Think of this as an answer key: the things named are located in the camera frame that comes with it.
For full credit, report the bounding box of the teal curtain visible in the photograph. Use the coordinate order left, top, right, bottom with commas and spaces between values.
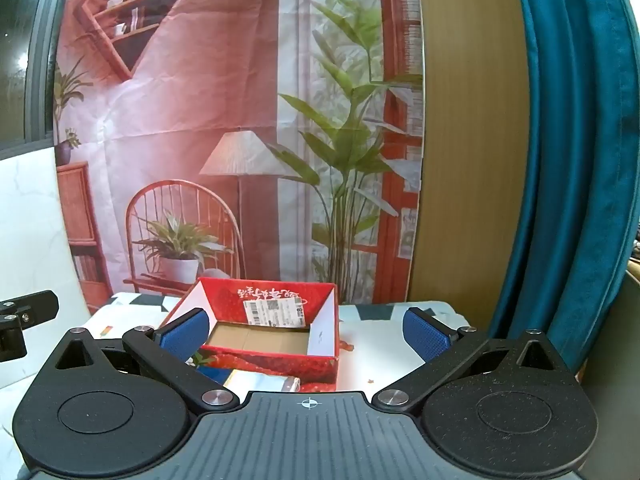
489, 0, 639, 370

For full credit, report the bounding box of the dark window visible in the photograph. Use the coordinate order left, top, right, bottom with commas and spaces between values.
0, 0, 65, 159

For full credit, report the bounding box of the blue cotton pad package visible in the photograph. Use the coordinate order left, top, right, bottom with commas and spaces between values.
198, 365, 232, 386

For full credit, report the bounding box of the wooden wall panel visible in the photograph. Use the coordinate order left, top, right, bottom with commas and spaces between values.
409, 0, 529, 328

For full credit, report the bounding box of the printed living room backdrop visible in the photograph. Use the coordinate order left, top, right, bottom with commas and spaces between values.
53, 0, 424, 310

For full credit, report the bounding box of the red strawberry cardboard box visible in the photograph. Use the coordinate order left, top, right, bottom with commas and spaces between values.
163, 278, 340, 392

